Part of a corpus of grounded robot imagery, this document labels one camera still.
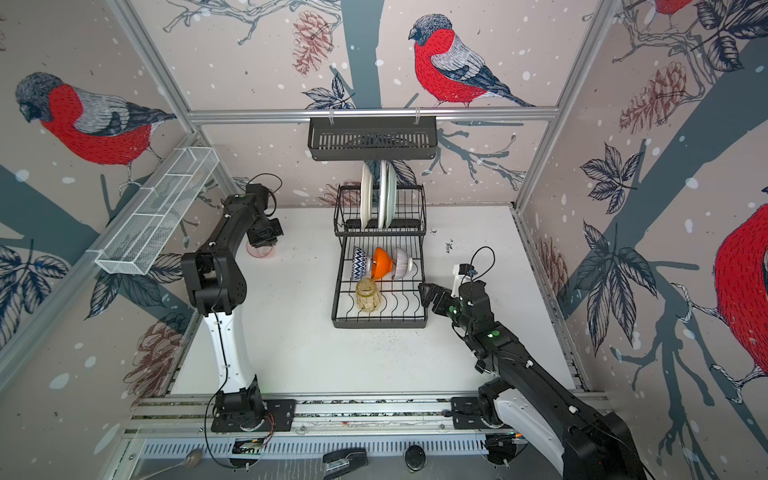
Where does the pink plastic cup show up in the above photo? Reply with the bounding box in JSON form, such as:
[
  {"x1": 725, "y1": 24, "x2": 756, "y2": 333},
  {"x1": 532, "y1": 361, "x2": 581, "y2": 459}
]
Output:
[{"x1": 246, "y1": 243, "x2": 276, "y2": 259}]

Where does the black wire dish rack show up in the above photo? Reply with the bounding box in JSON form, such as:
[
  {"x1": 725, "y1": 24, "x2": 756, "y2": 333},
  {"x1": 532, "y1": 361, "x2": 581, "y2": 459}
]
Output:
[{"x1": 331, "y1": 184, "x2": 427, "y2": 329}]

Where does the yellow plastic cup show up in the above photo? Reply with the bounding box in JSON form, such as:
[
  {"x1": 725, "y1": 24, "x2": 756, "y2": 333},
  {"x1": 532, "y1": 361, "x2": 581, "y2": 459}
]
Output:
[{"x1": 355, "y1": 278, "x2": 383, "y2": 313}]

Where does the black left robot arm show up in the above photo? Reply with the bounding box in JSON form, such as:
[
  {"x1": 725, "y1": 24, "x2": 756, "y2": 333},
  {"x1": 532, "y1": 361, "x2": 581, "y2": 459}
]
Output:
[{"x1": 181, "y1": 183, "x2": 283, "y2": 432}]

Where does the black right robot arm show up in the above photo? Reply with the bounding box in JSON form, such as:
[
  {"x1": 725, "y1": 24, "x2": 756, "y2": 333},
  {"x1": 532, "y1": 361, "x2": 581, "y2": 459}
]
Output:
[{"x1": 419, "y1": 281, "x2": 647, "y2": 479}]

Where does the white striped bowl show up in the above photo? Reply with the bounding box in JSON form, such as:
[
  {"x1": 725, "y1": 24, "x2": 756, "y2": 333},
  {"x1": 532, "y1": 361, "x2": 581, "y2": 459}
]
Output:
[{"x1": 393, "y1": 248, "x2": 414, "y2": 280}]

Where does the orange bowl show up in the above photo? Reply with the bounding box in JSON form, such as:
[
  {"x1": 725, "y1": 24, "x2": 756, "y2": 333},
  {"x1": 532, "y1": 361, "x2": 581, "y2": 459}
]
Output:
[{"x1": 371, "y1": 247, "x2": 394, "y2": 280}]

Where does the blue zigzag patterned bowl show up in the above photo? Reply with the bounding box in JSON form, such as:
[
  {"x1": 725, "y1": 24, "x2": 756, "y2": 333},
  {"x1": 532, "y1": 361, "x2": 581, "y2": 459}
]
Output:
[{"x1": 351, "y1": 246, "x2": 372, "y2": 281}]

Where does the mint green plate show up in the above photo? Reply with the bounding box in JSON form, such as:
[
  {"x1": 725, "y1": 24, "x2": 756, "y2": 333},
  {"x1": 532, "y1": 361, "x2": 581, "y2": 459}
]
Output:
[{"x1": 378, "y1": 160, "x2": 397, "y2": 229}]

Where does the cream white plate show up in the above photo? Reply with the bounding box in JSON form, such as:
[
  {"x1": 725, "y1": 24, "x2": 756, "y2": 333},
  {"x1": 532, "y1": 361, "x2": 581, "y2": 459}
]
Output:
[{"x1": 360, "y1": 164, "x2": 373, "y2": 230}]

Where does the horizontal aluminium crossbar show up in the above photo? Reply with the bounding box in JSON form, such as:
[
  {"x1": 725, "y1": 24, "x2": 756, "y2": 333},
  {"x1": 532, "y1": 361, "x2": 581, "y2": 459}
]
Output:
[{"x1": 187, "y1": 106, "x2": 560, "y2": 126}]

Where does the black round cap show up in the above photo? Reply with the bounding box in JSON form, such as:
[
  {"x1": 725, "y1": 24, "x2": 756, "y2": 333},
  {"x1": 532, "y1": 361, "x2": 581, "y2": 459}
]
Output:
[{"x1": 404, "y1": 444, "x2": 427, "y2": 473}]

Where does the black stapler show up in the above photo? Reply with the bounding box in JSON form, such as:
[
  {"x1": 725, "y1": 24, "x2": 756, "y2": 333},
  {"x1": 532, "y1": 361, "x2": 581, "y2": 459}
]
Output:
[{"x1": 322, "y1": 447, "x2": 368, "y2": 480}]

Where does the metal spoon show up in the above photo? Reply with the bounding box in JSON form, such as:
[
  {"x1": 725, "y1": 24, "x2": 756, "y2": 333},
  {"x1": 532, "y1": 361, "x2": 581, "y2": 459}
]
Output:
[{"x1": 134, "y1": 448, "x2": 204, "y2": 480}]

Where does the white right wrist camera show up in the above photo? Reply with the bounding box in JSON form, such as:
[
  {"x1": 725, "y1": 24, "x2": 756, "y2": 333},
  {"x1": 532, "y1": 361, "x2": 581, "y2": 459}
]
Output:
[{"x1": 451, "y1": 263, "x2": 476, "y2": 298}]

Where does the black hanging wall basket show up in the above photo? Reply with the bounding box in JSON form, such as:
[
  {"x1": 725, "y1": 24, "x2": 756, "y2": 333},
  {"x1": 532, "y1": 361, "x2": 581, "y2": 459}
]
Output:
[{"x1": 307, "y1": 116, "x2": 438, "y2": 161}]

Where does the white mesh wall basket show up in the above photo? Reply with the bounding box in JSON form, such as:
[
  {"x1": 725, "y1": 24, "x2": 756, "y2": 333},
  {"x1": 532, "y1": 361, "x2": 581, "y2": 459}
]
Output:
[{"x1": 95, "y1": 146, "x2": 219, "y2": 275}]

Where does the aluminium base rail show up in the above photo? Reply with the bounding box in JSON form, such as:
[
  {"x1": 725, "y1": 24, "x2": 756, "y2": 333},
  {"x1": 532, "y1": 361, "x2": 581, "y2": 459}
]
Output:
[{"x1": 128, "y1": 389, "x2": 619, "y2": 460}]

